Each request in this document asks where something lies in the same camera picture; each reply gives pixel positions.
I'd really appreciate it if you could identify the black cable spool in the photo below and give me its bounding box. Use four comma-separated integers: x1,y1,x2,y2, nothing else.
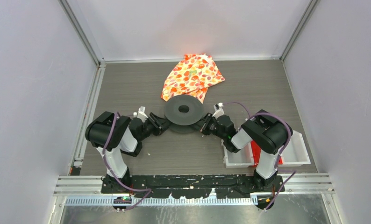
164,95,205,134

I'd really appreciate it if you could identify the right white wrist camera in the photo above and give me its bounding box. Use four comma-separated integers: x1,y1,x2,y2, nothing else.
213,103,225,119

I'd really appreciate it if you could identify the orange floral cloth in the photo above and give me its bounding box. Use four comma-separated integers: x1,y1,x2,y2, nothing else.
161,54,225,103

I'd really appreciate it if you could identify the slotted cable duct rail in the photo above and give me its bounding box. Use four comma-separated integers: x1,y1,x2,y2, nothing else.
64,195,257,207

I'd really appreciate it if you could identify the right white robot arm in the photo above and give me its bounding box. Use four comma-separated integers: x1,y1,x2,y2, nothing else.
192,110,293,192

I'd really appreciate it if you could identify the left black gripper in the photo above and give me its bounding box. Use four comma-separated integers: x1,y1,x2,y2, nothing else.
138,112,173,141

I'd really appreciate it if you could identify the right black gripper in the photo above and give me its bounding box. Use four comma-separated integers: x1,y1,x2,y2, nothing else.
190,112,227,140

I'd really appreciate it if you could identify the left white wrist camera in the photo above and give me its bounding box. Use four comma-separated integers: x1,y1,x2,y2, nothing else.
133,106,148,123

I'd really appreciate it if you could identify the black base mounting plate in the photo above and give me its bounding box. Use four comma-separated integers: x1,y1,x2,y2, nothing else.
100,175,285,199

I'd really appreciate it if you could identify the red plastic bin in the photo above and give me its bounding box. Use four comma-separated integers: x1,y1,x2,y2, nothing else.
250,140,284,168

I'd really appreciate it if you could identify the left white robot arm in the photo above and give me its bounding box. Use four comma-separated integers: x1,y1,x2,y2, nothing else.
85,108,172,193

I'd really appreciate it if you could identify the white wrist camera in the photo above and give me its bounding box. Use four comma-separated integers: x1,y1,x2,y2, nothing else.
133,106,148,123
213,103,225,119

